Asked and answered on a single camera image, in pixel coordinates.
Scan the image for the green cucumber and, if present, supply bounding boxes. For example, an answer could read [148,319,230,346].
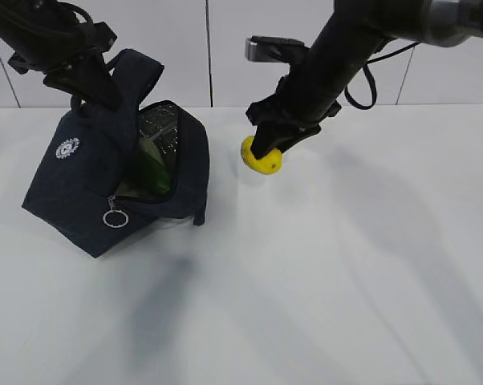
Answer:
[124,149,173,196]

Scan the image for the green lid glass food container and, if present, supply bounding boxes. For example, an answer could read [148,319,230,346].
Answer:
[116,138,164,199]

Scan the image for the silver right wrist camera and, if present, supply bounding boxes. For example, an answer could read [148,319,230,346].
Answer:
[245,35,309,66]

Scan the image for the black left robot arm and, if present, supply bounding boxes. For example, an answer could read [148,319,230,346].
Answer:
[0,1,123,111]

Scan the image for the navy blue lunch bag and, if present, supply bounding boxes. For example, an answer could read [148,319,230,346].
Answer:
[22,49,210,257]

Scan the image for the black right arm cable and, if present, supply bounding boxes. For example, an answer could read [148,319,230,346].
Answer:
[343,42,419,110]

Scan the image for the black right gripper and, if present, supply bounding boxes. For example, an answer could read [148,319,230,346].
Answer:
[246,94,341,157]

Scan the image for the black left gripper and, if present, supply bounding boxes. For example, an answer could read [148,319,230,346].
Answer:
[6,22,122,111]

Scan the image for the yellow lemon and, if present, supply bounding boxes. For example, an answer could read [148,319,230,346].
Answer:
[241,136,282,175]

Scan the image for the silver zipper pull ring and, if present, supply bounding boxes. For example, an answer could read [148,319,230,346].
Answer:
[102,195,129,229]

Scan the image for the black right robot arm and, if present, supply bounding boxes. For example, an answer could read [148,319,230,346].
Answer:
[246,1,483,159]

